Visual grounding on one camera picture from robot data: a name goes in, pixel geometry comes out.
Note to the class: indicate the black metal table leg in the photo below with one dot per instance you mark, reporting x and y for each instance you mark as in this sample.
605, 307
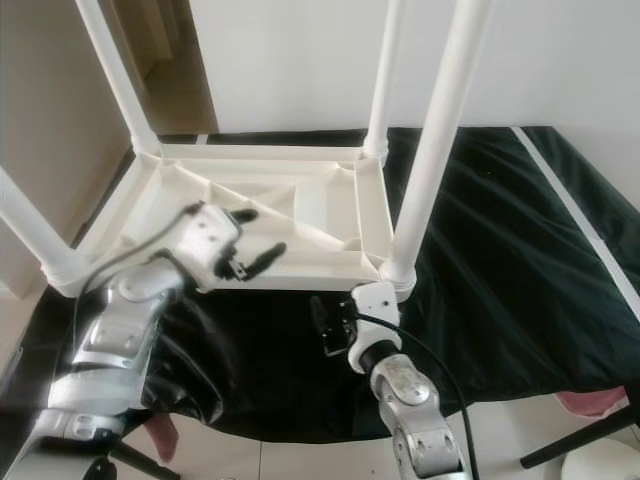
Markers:
138, 462

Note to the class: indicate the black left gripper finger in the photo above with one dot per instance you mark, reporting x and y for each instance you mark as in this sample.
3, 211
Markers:
265, 260
244, 215

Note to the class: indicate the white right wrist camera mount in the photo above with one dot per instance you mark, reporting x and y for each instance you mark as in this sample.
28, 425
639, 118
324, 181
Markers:
376, 312

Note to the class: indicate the black metal rod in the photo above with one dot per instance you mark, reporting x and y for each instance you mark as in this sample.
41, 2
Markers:
580, 438

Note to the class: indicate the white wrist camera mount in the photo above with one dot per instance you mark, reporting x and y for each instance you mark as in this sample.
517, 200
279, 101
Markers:
212, 238
376, 312

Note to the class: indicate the beige door frame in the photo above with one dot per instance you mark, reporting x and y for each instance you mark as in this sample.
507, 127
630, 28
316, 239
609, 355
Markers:
165, 50

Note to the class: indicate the pink object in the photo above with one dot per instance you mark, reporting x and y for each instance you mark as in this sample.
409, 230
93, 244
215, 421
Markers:
160, 440
590, 402

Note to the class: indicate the white plastic table top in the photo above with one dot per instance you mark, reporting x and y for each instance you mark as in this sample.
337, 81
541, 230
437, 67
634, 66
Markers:
320, 215

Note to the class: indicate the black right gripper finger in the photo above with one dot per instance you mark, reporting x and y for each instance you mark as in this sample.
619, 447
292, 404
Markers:
322, 318

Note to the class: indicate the black cloth table cover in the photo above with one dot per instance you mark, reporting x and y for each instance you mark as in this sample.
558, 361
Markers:
540, 270

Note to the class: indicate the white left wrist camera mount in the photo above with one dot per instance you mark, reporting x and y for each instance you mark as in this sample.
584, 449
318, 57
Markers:
212, 238

